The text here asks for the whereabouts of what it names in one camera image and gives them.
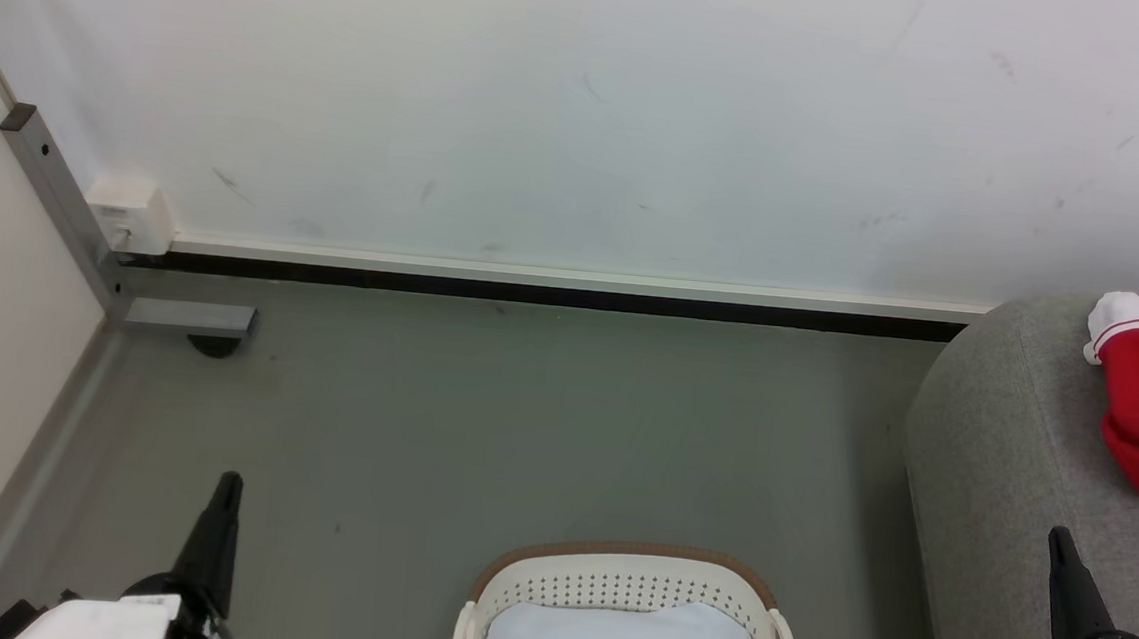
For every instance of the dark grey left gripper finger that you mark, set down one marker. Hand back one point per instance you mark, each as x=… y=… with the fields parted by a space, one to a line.
x=213 y=545

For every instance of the white baseboard strip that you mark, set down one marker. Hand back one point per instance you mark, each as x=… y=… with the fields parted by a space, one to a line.
x=582 y=282

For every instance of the black round frame foot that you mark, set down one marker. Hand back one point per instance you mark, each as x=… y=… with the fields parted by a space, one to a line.
x=213 y=346

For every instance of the grey metal frame post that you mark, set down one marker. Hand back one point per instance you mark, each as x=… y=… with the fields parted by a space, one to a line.
x=61 y=204

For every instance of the white laundry basket brown rim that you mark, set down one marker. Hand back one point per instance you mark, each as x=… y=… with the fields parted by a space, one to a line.
x=627 y=576

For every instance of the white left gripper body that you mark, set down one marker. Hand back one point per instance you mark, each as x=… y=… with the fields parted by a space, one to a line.
x=107 y=623

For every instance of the white wall socket box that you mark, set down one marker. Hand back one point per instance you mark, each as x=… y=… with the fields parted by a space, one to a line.
x=131 y=217

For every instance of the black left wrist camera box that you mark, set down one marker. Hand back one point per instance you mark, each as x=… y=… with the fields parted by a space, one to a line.
x=7 y=621

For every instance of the grey fabric sofa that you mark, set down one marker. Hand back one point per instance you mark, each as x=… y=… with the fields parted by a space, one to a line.
x=1009 y=491

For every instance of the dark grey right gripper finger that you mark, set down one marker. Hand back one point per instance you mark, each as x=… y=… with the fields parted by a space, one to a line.
x=1073 y=605

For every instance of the grey metal frame base bar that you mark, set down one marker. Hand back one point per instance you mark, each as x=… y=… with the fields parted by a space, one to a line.
x=191 y=318

